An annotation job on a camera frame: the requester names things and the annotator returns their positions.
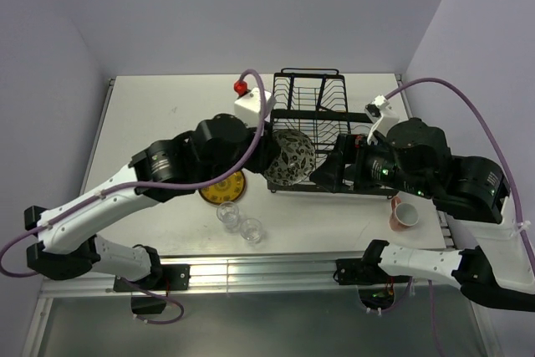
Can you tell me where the yellow patterned plate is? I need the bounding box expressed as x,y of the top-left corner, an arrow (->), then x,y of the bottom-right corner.
198,170 -> 247,206

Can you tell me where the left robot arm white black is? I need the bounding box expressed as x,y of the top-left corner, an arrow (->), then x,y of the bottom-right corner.
25,114 -> 281,289

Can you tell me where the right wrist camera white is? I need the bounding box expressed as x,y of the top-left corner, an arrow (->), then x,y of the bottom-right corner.
364,95 -> 400,145

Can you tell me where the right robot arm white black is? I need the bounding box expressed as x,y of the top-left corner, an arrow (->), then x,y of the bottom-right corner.
310,118 -> 534,312

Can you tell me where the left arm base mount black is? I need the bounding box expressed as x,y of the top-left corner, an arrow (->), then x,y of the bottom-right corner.
112,264 -> 191,325

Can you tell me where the floral patterned bowl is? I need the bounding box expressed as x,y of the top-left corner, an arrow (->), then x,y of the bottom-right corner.
263,129 -> 316,186

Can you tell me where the pink white mug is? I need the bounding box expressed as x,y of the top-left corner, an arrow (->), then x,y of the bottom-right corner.
389,196 -> 420,232

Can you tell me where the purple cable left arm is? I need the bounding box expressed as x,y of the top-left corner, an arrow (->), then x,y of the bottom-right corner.
0,68 -> 268,278

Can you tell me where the clear glass cup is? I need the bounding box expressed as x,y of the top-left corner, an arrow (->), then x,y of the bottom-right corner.
217,201 -> 240,232
239,218 -> 264,244

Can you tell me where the black wire dish rack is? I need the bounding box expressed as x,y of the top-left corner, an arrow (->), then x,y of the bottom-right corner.
270,68 -> 372,165

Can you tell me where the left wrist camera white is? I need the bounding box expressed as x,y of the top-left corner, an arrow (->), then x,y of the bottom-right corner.
234,81 -> 261,128

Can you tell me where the clear glass cup left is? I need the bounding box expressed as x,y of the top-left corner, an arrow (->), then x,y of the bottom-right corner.
217,201 -> 240,232

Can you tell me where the clear glass cup right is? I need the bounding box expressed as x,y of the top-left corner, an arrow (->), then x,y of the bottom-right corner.
239,218 -> 264,244

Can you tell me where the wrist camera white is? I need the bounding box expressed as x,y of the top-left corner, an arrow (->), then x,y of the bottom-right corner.
364,95 -> 400,145
234,81 -> 261,128

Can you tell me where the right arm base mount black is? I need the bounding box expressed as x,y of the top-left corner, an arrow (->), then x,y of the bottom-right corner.
333,258 -> 384,286

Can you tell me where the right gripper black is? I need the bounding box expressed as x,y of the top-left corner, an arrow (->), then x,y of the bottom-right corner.
307,131 -> 431,196

